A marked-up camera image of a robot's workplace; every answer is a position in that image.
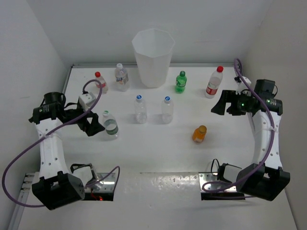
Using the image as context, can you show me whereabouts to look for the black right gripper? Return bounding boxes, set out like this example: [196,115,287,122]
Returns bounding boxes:
[212,90,252,116]

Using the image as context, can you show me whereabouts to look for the green-label clear bottle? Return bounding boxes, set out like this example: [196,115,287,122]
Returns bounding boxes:
[102,110,119,140]

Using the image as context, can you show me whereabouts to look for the blue-cap clear bottle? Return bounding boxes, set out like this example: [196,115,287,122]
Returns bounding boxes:
[161,96,174,124]
[134,94,147,124]

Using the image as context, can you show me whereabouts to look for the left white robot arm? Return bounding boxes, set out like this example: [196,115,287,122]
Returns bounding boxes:
[29,92,105,210]

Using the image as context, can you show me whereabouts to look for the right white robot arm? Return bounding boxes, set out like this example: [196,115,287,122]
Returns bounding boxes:
[211,79,290,201]

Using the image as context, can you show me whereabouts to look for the white plastic bin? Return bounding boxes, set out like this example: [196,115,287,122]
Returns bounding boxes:
[132,29,175,88]

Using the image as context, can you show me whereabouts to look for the small red-cap red-label bottle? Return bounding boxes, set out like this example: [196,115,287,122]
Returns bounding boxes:
[94,71,108,94]

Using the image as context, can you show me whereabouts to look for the orange juice bottle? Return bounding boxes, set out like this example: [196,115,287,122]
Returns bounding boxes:
[192,125,207,143]

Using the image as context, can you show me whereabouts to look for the green soda bottle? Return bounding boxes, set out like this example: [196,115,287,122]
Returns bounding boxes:
[175,71,187,93]

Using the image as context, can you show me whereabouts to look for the white-cap clear labelled bottle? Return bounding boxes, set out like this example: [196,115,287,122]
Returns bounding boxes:
[115,63,130,92]

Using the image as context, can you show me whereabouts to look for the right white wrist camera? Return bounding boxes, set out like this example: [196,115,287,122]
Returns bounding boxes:
[234,76,251,95]

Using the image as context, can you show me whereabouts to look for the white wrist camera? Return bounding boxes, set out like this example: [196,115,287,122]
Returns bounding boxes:
[78,92,96,111]
[234,76,251,95]

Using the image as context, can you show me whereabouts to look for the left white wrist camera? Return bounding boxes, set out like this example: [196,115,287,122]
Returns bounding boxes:
[78,92,96,111]

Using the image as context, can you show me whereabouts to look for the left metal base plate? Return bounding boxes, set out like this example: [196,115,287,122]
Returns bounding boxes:
[85,172,116,193]

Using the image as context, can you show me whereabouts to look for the metal base plate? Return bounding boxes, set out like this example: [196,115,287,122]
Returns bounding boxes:
[85,172,116,193]
[198,172,240,193]

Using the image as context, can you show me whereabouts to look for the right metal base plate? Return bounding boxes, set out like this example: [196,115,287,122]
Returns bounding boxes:
[198,172,240,193]

